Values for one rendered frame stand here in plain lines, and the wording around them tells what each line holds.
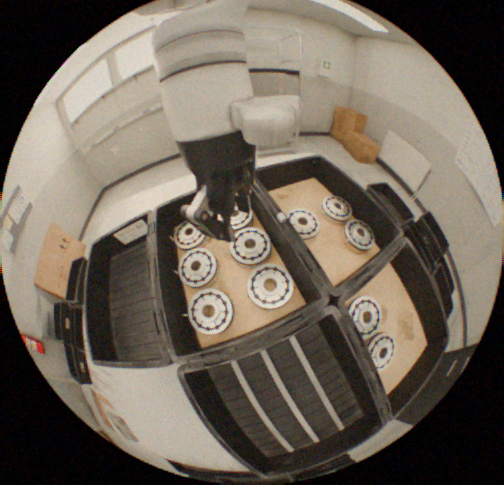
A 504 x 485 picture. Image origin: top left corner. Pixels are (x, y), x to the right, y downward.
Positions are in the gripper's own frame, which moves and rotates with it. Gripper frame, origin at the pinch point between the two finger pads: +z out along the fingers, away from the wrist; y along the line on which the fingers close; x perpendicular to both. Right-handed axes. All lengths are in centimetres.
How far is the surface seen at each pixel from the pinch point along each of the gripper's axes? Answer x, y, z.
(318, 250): 17.3, -9.0, 17.3
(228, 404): 9.8, 35.1, 17.5
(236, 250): -2.7, -0.6, 14.3
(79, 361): -108, 143, 58
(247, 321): 5.8, 13.8, 17.3
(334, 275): 22.8, -3.3, 17.3
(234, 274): -1.5, 4.5, 17.2
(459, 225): 268, -139, 51
